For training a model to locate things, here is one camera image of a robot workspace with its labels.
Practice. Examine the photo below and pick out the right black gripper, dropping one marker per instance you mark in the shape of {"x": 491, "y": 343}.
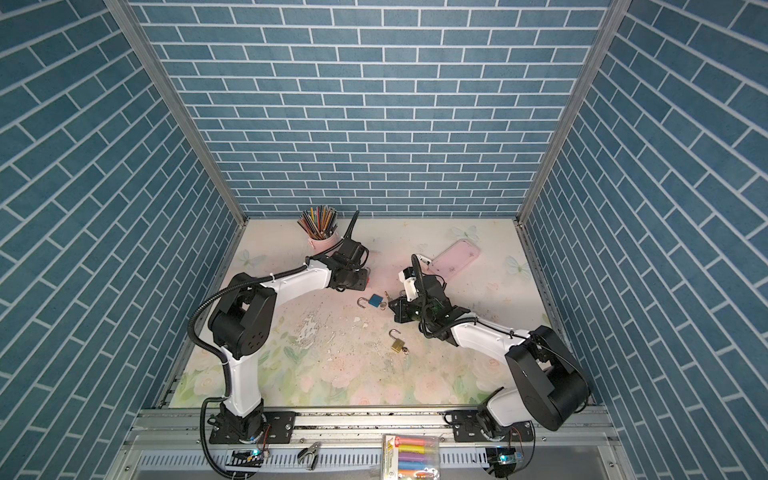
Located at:
{"x": 400, "y": 311}

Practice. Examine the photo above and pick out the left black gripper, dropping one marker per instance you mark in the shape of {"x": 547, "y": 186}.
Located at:
{"x": 363, "y": 276}

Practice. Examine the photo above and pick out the blue padlock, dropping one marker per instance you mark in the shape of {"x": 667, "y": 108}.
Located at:
{"x": 374, "y": 300}

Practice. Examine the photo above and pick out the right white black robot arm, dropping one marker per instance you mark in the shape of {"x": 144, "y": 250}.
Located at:
{"x": 549, "y": 385}

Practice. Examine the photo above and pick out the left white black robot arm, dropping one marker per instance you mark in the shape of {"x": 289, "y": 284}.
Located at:
{"x": 234, "y": 323}

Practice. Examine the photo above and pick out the pink pencil cup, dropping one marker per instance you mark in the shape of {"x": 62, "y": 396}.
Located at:
{"x": 319, "y": 245}

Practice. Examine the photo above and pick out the large brass padlock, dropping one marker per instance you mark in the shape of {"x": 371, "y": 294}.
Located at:
{"x": 398, "y": 344}

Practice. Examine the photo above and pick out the coloured pencils bundle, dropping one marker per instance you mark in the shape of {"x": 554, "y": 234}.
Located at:
{"x": 319, "y": 222}

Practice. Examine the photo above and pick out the pink case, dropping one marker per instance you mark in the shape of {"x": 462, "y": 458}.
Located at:
{"x": 454, "y": 259}

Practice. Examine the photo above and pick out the marker pack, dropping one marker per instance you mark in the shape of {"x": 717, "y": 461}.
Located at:
{"x": 410, "y": 457}

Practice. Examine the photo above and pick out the right circuit board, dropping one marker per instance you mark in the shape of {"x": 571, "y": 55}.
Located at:
{"x": 502, "y": 462}

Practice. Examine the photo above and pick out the circuit board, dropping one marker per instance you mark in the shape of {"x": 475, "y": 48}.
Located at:
{"x": 248, "y": 458}
{"x": 502, "y": 462}

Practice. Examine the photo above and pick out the black metal clip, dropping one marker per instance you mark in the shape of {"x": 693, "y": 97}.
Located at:
{"x": 309, "y": 456}

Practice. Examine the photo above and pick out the left circuit board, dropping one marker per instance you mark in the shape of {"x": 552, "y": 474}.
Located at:
{"x": 248, "y": 458}

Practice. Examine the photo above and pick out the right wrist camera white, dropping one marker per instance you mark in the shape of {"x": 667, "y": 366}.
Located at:
{"x": 408, "y": 278}

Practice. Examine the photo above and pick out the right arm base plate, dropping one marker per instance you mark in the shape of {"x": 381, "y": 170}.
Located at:
{"x": 467, "y": 426}

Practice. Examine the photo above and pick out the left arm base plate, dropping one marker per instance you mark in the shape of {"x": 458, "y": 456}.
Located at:
{"x": 276, "y": 427}

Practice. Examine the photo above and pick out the aluminium front rail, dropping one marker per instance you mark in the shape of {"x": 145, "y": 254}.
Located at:
{"x": 351, "y": 439}

